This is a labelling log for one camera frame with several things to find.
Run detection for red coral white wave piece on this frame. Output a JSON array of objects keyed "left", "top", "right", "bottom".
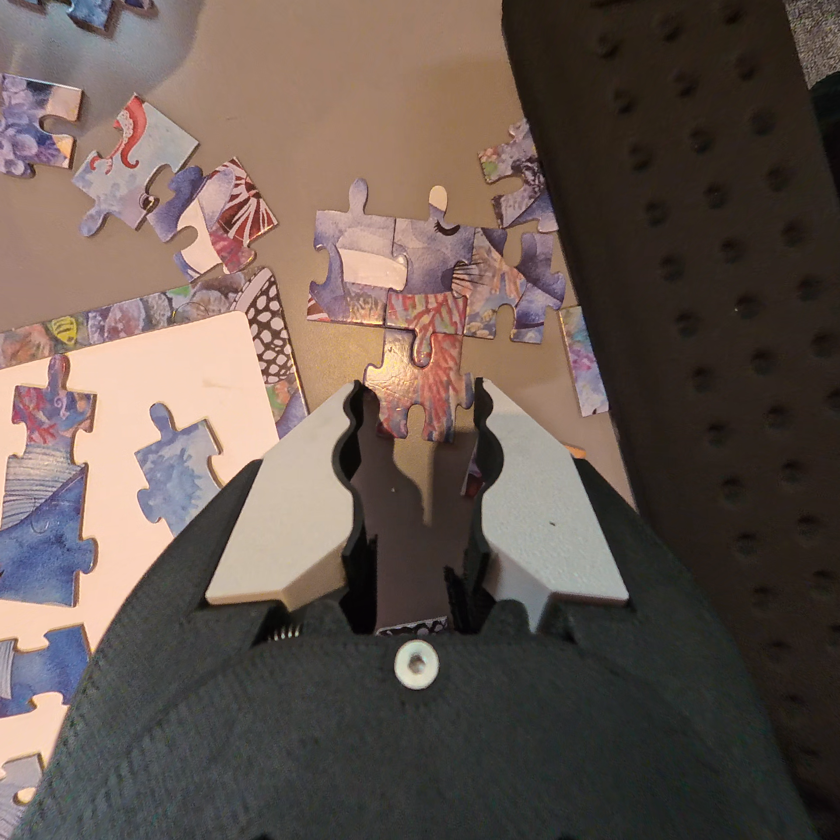
[{"left": 461, "top": 445, "right": 586, "bottom": 497}]

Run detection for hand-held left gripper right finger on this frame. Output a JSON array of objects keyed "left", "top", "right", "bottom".
[{"left": 441, "top": 377, "right": 631, "bottom": 634}]

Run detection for dark perforated panel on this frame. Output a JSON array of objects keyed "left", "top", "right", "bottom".
[{"left": 502, "top": 0, "right": 840, "bottom": 840}]

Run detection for joined coral reef puzzle pieces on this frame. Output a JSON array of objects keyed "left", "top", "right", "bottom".
[{"left": 307, "top": 179, "right": 567, "bottom": 444}]

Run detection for purple red fan puzzle piece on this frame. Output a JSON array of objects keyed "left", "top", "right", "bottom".
[{"left": 146, "top": 157, "right": 280, "bottom": 283}]

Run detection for dark blue puzzle piece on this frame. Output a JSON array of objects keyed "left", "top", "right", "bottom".
[{"left": 66, "top": 0, "right": 158, "bottom": 35}]

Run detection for lavender zebra-tab puzzle piece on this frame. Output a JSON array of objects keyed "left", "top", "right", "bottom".
[{"left": 559, "top": 305, "right": 611, "bottom": 417}]

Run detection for light blue seahorse puzzle piece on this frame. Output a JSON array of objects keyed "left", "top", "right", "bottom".
[{"left": 72, "top": 94, "right": 200, "bottom": 237}]

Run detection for green grey blue puzzle piece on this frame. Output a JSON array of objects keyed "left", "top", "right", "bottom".
[{"left": 479, "top": 119, "right": 559, "bottom": 234}]

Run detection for blue striped coral puzzle piece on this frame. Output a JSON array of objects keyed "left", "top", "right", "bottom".
[{"left": 12, "top": 354, "right": 98, "bottom": 463}]

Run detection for dark blue whale face piece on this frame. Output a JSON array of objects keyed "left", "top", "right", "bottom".
[{"left": 0, "top": 453, "right": 98, "bottom": 608}]

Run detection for light blue splash puzzle piece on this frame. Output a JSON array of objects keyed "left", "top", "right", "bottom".
[{"left": 134, "top": 402, "right": 224, "bottom": 539}]

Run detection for blue white-striped puzzle piece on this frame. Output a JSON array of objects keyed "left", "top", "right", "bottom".
[{"left": 0, "top": 623, "right": 91, "bottom": 718}]

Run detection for ocean jigsaw puzzle frame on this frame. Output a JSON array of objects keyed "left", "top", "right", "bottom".
[{"left": 0, "top": 266, "right": 309, "bottom": 840}]

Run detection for joined blue whale puzzle pieces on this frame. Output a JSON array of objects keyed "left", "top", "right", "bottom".
[{"left": 0, "top": 753, "right": 47, "bottom": 840}]

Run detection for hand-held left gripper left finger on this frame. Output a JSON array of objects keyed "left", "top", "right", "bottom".
[{"left": 205, "top": 381, "right": 380, "bottom": 634}]

